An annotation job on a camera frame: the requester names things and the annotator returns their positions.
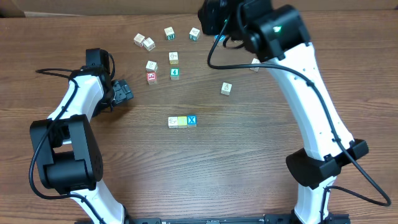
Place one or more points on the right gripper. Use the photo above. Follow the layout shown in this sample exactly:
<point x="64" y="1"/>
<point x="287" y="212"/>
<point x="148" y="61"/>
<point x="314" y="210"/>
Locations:
<point x="212" y="18"/>

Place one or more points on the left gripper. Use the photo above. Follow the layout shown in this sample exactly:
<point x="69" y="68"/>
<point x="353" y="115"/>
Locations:
<point x="122" y="89"/>

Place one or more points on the green top wooden block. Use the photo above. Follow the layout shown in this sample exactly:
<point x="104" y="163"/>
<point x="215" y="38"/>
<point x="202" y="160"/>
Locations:
<point x="174" y="74"/>

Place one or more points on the green L wooden block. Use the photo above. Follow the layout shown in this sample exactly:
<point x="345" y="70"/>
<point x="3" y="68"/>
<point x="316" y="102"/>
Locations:
<point x="173" y="122"/>

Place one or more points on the yellow top wooden block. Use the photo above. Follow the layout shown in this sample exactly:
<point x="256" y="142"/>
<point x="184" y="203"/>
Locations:
<point x="182" y="121"/>

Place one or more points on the blue X wooden block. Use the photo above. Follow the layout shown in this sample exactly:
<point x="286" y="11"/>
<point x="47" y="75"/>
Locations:
<point x="191" y="121"/>

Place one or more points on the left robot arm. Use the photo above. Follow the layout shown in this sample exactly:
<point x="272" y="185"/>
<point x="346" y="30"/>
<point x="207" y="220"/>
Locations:
<point x="67" y="162"/>

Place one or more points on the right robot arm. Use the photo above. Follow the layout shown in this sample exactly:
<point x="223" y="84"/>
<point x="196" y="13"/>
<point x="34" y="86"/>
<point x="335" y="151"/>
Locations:
<point x="282" y="44"/>

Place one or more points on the blue top wooden block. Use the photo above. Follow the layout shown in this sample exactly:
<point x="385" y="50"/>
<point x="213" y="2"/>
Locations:
<point x="219" y="40"/>

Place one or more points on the teal sided wooden block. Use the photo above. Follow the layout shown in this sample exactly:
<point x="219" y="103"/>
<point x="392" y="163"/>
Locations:
<point x="194" y="34"/>

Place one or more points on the red top wooden block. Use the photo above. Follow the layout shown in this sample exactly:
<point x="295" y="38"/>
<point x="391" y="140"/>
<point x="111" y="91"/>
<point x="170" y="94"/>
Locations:
<point x="151" y="78"/>

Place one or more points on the plain block above red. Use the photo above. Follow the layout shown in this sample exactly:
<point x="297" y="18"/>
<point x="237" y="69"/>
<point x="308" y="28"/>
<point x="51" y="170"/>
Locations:
<point x="151" y="66"/>

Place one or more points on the plain wooden block top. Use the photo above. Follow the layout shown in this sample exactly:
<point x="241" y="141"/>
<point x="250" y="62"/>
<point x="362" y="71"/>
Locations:
<point x="169" y="33"/>

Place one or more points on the plain wooden block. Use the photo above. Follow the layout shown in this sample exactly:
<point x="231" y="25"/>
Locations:
<point x="139" y="39"/>
<point x="149" y="44"/>
<point x="169" y="33"/>

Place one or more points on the plain wooden block far left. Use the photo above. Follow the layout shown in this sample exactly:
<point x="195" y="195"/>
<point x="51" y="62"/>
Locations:
<point x="139" y="39"/>

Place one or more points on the yellow sided wooden block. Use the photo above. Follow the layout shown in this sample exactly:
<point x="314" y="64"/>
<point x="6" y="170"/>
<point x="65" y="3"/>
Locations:
<point x="173" y="58"/>

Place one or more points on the blue sided front block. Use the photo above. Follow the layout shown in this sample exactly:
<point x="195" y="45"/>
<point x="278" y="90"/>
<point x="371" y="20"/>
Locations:
<point x="226" y="88"/>

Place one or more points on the cardboard back wall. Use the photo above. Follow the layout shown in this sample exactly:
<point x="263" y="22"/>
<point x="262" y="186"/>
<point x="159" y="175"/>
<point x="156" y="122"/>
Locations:
<point x="40" y="8"/>

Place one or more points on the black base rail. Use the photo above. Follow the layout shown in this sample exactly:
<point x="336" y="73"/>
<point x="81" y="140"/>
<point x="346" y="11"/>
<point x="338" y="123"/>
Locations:
<point x="266" y="219"/>

